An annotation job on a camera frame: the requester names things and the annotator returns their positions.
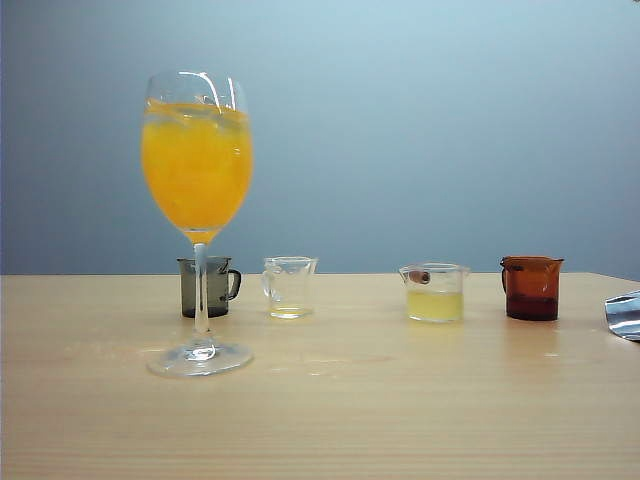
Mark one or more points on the clear measuring cup orange juice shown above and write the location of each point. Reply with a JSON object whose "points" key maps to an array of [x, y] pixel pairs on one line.
{"points": [[290, 292]]}

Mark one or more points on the amber brown measuring cup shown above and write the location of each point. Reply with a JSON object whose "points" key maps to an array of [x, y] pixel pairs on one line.
{"points": [[532, 295]]}

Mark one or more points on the clear stemmed wine glass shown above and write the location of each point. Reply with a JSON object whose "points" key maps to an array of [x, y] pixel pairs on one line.
{"points": [[195, 190]]}

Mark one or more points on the clear measuring cup yellow juice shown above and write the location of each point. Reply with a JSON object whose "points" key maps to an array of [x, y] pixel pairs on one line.
{"points": [[435, 307]]}

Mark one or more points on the smoked grey measuring cup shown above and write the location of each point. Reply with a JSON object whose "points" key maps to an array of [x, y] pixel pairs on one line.
{"points": [[220, 300]]}

